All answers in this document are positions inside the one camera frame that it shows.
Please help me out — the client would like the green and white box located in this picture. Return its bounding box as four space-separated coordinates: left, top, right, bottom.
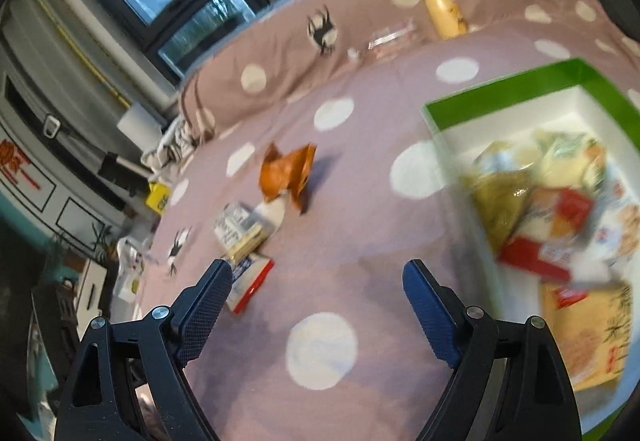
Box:
421 58 640 439

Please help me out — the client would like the yellow bottle red cap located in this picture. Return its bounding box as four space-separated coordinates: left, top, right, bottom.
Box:
399 0 471 42

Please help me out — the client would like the pink polka dot pillow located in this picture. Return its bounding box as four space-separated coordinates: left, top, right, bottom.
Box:
179 0 501 142

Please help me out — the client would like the black and white pole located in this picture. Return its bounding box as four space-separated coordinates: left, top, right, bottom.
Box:
99 150 152 198

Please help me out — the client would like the small yellow box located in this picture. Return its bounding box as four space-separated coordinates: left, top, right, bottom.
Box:
145 181 172 215

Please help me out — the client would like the green potted plant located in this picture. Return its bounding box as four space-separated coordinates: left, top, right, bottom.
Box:
91 225 120 263

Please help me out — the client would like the white paper roll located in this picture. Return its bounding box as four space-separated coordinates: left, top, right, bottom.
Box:
116 102 167 148

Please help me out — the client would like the red white snack packet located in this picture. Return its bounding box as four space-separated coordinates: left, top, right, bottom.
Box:
224 252 275 315

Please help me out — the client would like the clear cracker packet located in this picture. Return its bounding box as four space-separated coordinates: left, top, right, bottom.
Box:
214 201 273 268

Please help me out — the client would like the dark cloth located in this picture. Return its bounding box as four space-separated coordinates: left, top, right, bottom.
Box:
599 0 640 39

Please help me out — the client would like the white plastic bag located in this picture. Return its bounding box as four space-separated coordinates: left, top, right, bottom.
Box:
112 238 157 305

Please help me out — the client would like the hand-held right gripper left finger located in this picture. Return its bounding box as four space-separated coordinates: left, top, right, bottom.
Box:
54 258 235 441

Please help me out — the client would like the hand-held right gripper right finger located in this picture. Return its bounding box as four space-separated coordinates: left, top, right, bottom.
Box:
402 258 583 441

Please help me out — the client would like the clear plastic bottle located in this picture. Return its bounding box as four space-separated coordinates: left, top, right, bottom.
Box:
348 20 422 65

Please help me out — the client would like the striped cloth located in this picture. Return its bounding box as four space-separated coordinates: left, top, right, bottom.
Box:
141 118 202 183

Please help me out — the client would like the gold pipe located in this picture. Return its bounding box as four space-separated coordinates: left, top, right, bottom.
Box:
24 0 137 108

